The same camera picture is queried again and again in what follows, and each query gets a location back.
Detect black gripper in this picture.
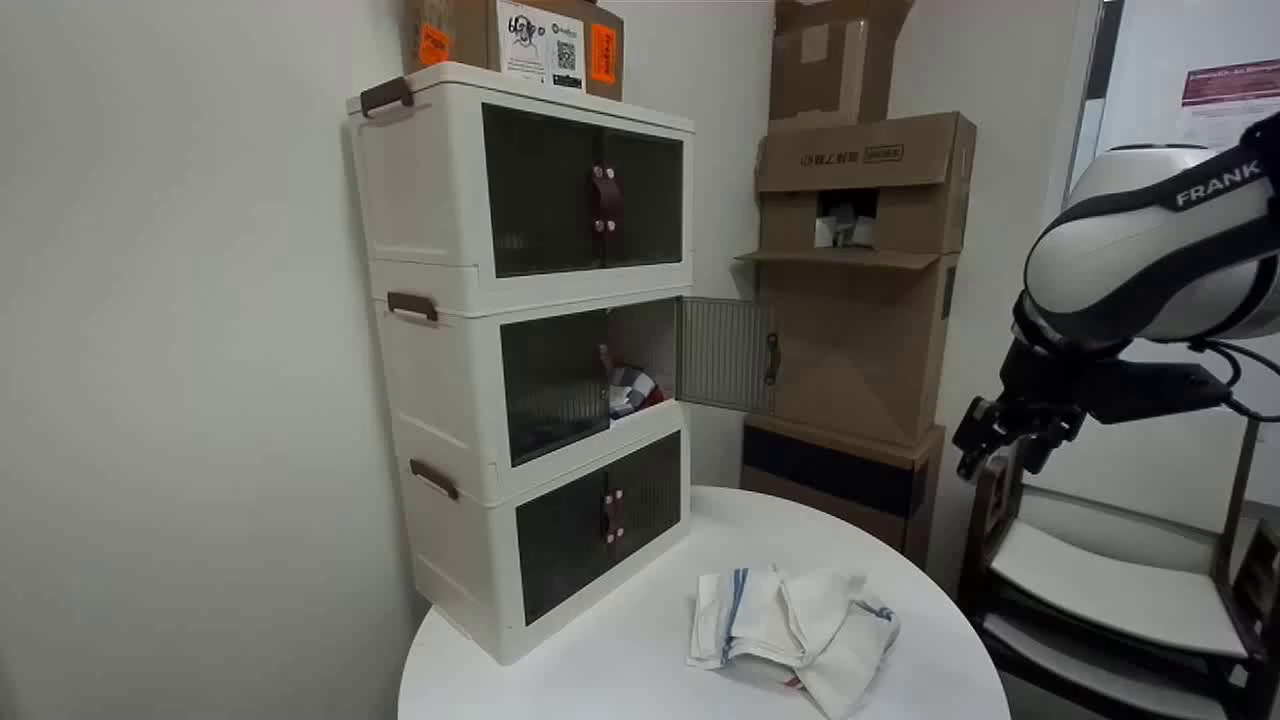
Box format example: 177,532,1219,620
954,333,1097,482

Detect dark translucent cabinet door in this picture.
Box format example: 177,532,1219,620
514,468,620,627
482,99,609,280
678,294,781,420
499,314,616,473
596,130,688,269
609,434,688,553

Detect packets inside cabinet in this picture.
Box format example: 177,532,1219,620
596,342,674,420

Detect white stackable storage cabinet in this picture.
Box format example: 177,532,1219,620
363,259,697,513
339,62,702,320
392,414,697,667

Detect cardboard box with dark band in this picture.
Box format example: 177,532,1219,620
738,414,954,567

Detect white cloth with blue stripe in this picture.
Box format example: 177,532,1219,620
684,565,906,720

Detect plain tall cardboard box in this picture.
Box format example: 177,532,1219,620
770,0,921,134

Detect cardboard box with orange stickers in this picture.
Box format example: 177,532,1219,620
399,0,627,104

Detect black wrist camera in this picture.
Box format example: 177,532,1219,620
1084,357,1233,420

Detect white chair with dark frame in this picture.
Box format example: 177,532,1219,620
957,414,1280,720

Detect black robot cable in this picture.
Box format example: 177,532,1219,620
1189,337,1280,434

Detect wall poster with red header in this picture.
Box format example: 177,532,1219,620
1178,57,1280,119

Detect brown cabinet side handle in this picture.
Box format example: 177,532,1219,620
407,455,465,505
358,78,419,124
385,288,446,328

